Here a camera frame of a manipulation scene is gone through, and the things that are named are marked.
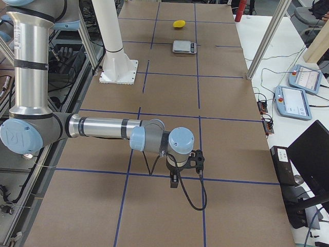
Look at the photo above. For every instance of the far blue teach pendant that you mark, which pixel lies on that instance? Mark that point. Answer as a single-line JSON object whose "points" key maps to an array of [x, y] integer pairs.
{"points": [[305, 78]]}

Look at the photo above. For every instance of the silver kitchen scale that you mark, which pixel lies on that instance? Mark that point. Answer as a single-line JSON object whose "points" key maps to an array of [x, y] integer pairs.
{"points": [[184, 47]]}

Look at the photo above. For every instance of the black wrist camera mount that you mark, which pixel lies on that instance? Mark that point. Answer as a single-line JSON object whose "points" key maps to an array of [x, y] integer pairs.
{"points": [[195, 161]]}

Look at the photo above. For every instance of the brown paper table cover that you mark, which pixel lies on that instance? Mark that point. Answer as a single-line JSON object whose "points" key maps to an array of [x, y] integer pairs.
{"points": [[191, 74]]}

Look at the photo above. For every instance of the wooden beam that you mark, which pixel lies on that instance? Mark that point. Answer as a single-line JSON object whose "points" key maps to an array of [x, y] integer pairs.
{"points": [[319, 45]]}

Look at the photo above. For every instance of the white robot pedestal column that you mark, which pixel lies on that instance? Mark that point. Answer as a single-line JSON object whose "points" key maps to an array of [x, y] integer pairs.
{"points": [[117, 67]]}

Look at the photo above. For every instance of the red bottle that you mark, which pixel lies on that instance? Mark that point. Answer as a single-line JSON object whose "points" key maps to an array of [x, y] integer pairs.
{"points": [[240, 10]]}

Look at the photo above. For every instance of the orange circuit board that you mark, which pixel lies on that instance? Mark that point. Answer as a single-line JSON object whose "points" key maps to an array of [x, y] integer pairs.
{"points": [[262, 103], [267, 122]]}

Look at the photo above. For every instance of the black computer box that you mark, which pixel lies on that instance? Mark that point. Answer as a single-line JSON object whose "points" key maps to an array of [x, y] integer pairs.
{"points": [[283, 168]]}

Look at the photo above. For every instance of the blue teach pendant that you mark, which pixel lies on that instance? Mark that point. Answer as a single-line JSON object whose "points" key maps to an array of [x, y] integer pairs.
{"points": [[305, 78], [292, 102]]}

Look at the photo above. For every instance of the near blue teach pendant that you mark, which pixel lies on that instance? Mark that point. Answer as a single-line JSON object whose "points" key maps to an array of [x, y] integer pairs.
{"points": [[292, 102]]}

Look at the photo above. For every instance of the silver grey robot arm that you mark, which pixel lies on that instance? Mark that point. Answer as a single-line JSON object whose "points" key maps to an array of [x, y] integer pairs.
{"points": [[32, 125]]}

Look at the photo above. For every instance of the black monitor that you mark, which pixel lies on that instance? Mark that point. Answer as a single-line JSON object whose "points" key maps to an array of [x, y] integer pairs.
{"points": [[309, 155]]}

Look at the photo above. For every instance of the near orange circuit board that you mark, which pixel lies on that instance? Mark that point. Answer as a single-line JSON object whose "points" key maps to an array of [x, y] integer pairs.
{"points": [[267, 122]]}

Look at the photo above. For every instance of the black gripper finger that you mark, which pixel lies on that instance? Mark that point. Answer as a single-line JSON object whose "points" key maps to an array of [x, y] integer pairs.
{"points": [[174, 180]]}

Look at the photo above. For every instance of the yellow mango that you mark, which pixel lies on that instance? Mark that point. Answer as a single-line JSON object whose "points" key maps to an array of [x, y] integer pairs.
{"points": [[179, 24]]}

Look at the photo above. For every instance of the aluminium frame post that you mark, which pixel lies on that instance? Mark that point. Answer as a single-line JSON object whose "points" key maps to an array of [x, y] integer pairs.
{"points": [[269, 33]]}

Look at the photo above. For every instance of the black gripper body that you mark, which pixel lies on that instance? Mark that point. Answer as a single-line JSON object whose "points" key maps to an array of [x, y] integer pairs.
{"points": [[174, 171]]}

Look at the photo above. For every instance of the far orange circuit board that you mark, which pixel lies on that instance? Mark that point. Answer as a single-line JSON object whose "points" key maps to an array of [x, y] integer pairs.
{"points": [[262, 103]]}

